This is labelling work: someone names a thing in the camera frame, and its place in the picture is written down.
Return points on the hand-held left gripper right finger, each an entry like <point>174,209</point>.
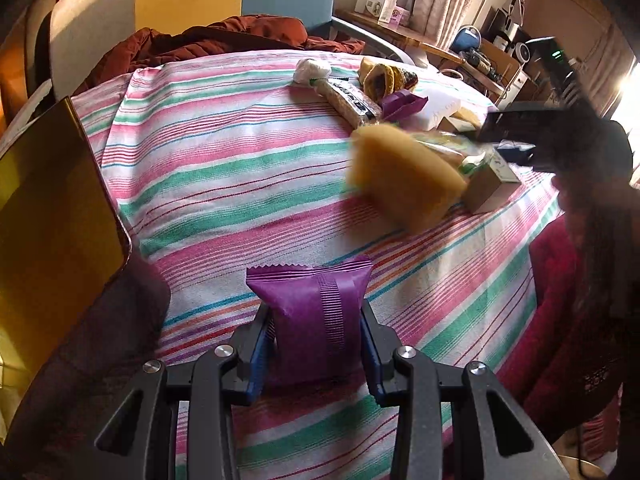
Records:
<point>373,360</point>

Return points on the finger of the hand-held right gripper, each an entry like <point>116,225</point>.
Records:
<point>515,127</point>

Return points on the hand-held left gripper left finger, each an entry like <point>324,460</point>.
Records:
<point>260,360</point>

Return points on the purple snack packet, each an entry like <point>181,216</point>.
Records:
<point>400,105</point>
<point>305,325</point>

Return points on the yellow sponge block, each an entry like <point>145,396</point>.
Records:
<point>400,180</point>

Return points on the yellow knit bundle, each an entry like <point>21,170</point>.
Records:
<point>381,80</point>

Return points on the maroon box with gold lining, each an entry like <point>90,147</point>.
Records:
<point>50,220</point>

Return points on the person's right forearm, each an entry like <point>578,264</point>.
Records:
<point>600,240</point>

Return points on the cluttered storage shelf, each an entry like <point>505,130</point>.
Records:
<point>505,65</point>

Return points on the small tan cardboard box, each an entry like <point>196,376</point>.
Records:
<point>487,187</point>

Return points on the clear packet with green print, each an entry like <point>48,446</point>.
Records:
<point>450,145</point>

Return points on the flat white box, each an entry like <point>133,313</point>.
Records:
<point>442,105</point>

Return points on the blue round bag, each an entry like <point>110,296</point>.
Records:
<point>466,39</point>

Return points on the open purple snack packet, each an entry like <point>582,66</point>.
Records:
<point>400,105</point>

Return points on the wooden side desk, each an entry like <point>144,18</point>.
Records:
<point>400,35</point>

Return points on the purple printed box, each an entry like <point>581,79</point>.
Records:
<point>400,17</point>

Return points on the long cracker packet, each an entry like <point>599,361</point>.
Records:
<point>345,101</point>

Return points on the tall white medicine box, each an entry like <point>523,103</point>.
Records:
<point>384,2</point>

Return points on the person in red clothing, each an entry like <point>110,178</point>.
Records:
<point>550,320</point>

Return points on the striped pink and green blanket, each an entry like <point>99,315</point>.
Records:
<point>225,170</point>

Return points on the small white box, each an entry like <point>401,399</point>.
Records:
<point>363,4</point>

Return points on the white plastic bag ball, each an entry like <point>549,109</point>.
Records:
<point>310,70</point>

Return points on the brown quilted jacket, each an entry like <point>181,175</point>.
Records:
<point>200,40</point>

